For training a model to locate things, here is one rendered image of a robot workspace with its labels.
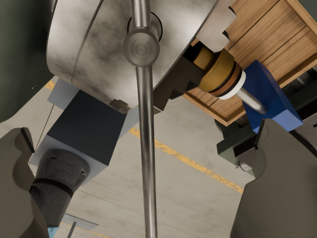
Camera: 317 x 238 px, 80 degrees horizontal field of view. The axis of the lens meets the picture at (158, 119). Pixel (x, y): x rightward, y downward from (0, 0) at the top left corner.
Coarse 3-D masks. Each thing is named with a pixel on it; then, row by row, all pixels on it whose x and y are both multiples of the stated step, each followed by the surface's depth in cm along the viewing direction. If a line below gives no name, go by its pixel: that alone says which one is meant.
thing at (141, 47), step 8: (152, 24) 16; (136, 32) 11; (144, 32) 11; (152, 32) 11; (128, 40) 11; (136, 40) 11; (144, 40) 11; (152, 40) 11; (128, 48) 11; (136, 48) 11; (144, 48) 11; (152, 48) 11; (128, 56) 11; (136, 56) 11; (144, 56) 11; (152, 56) 11; (136, 64) 12; (144, 64) 12
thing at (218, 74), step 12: (192, 48) 37; (204, 48) 32; (192, 60) 33; (204, 60) 33; (216, 60) 32; (228, 60) 33; (204, 72) 33; (216, 72) 33; (228, 72) 33; (240, 72) 35; (204, 84) 35; (216, 84) 34; (228, 84) 34; (216, 96) 38
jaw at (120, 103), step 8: (176, 64) 31; (184, 64) 32; (192, 64) 32; (176, 72) 31; (184, 72) 31; (192, 72) 32; (200, 72) 33; (168, 80) 30; (176, 80) 30; (184, 80) 31; (192, 80) 32; (200, 80) 33; (160, 88) 29; (168, 88) 30; (176, 88) 30; (184, 88) 31; (192, 88) 34; (160, 96) 29; (168, 96) 29; (176, 96) 32; (120, 104) 29; (160, 104) 29; (160, 112) 29
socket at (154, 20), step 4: (152, 12) 20; (152, 16) 18; (156, 16) 18; (152, 20) 18; (156, 20) 18; (132, 24) 18; (156, 24) 18; (160, 24) 18; (128, 28) 18; (156, 28) 19; (160, 28) 19; (128, 32) 19; (160, 32) 19; (160, 36) 19
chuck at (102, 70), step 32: (128, 0) 17; (160, 0) 17; (192, 0) 18; (96, 32) 19; (192, 32) 19; (96, 64) 21; (128, 64) 21; (160, 64) 20; (96, 96) 28; (128, 96) 24
